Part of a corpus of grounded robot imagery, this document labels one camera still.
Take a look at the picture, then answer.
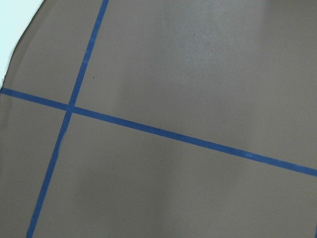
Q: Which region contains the white long-sleeve printed shirt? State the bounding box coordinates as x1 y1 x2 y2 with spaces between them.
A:
0 0 43 86

